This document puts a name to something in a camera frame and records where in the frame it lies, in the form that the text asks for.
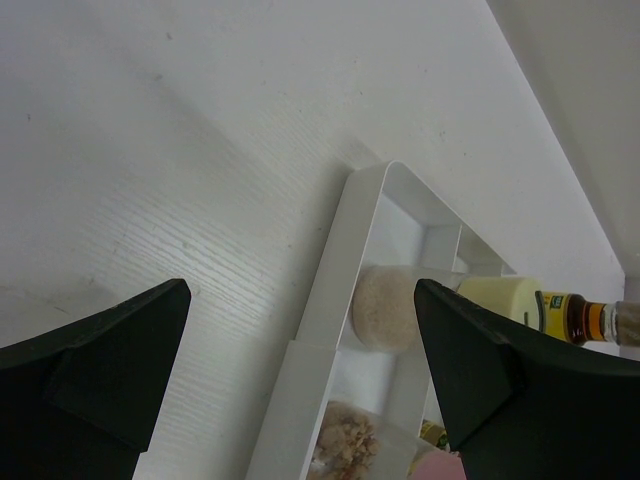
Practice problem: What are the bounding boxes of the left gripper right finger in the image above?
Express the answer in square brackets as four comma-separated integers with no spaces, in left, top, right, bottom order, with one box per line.
[414,279,639,479]

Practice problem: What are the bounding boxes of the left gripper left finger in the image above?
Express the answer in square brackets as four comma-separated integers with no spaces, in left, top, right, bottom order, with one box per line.
[1,279,191,479]

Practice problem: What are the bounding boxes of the brown bottle yellow label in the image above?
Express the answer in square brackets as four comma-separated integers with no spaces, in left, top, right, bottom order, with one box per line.
[419,419,454,453]
[541,292,639,347]

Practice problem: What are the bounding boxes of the yellow-lid spice bottle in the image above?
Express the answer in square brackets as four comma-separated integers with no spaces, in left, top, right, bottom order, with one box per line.
[351,266,546,354]

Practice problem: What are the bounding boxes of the pink-lid spice bottle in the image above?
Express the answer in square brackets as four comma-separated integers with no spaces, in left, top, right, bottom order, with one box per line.
[306,401,466,480]

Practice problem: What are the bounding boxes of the white three-compartment tray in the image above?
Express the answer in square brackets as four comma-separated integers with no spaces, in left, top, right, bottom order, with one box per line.
[247,162,510,479]

